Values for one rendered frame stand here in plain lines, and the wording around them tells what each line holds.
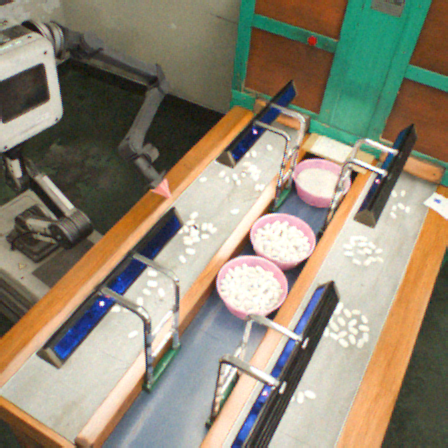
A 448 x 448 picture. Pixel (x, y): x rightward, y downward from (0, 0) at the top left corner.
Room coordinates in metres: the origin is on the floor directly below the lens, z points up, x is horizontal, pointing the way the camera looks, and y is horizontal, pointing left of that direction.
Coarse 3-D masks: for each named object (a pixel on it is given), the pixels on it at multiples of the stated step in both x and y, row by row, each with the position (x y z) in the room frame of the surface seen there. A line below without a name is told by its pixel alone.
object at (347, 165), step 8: (360, 144) 1.71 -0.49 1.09; (368, 144) 1.69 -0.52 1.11; (376, 144) 1.68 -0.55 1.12; (352, 152) 1.71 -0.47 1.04; (392, 152) 1.65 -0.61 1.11; (344, 160) 1.58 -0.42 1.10; (352, 160) 1.56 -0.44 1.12; (360, 160) 1.56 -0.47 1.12; (344, 168) 1.57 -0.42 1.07; (368, 168) 1.53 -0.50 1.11; (376, 168) 1.53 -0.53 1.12; (344, 176) 1.57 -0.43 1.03; (336, 184) 1.57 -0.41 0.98; (344, 184) 1.71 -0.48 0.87; (336, 192) 1.57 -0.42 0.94; (336, 200) 1.57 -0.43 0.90; (328, 208) 1.57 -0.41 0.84; (336, 208) 1.71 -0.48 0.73; (328, 216) 1.57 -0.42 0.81; (328, 224) 1.61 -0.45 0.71; (320, 232) 1.56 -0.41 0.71
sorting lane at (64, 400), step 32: (256, 160) 1.95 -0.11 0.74; (192, 192) 1.68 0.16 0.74; (224, 192) 1.70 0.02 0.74; (256, 192) 1.73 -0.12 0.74; (224, 224) 1.51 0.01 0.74; (160, 256) 1.29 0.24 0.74; (192, 256) 1.31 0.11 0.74; (160, 288) 1.14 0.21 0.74; (64, 320) 0.95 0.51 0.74; (128, 320) 0.99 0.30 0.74; (160, 320) 1.00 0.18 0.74; (96, 352) 0.85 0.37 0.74; (128, 352) 0.86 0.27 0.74; (32, 384) 0.71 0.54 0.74; (64, 384) 0.72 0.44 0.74; (96, 384) 0.74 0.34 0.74; (32, 416) 0.61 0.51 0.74; (64, 416) 0.62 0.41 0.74
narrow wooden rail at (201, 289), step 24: (288, 168) 1.90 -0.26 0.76; (264, 192) 1.71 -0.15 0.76; (240, 240) 1.41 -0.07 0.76; (216, 264) 1.27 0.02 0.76; (192, 288) 1.14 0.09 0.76; (192, 312) 1.06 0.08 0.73; (144, 360) 0.83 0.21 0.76; (120, 384) 0.74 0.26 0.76; (120, 408) 0.67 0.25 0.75; (96, 432) 0.58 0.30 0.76
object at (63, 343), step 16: (160, 224) 1.12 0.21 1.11; (176, 224) 1.16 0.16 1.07; (144, 240) 1.04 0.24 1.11; (160, 240) 1.08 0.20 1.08; (128, 256) 0.97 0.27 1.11; (112, 272) 0.91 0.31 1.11; (128, 272) 0.94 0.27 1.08; (112, 288) 0.87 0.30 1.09; (128, 288) 0.90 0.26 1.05; (80, 304) 0.81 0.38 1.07; (96, 304) 0.81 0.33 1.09; (112, 304) 0.83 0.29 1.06; (80, 320) 0.75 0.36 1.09; (96, 320) 0.77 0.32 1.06; (64, 336) 0.69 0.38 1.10; (80, 336) 0.71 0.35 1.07; (48, 352) 0.64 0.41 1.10; (64, 352) 0.66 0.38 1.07
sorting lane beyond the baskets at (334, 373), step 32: (416, 192) 1.87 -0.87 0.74; (352, 224) 1.61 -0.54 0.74; (384, 224) 1.63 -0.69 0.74; (416, 224) 1.66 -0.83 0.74; (352, 256) 1.42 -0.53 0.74; (384, 256) 1.44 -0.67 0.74; (352, 288) 1.26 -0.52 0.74; (384, 288) 1.28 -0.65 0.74; (384, 320) 1.13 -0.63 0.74; (320, 352) 0.96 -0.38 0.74; (352, 352) 0.97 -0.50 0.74; (320, 384) 0.84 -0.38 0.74; (352, 384) 0.85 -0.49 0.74; (288, 416) 0.71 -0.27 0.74; (320, 416) 0.73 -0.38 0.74
